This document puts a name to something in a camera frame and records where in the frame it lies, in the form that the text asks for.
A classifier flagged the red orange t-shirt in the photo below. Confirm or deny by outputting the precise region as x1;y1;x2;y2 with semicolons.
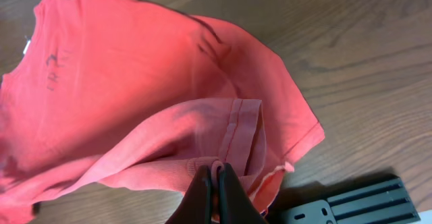
1;0;325;223

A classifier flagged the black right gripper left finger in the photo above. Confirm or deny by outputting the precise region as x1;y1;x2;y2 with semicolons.
165;166;213;224

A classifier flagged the black mounting rail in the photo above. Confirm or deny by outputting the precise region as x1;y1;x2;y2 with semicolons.
267;176;421;224

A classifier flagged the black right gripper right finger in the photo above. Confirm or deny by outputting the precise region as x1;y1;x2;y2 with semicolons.
218;163;267;224

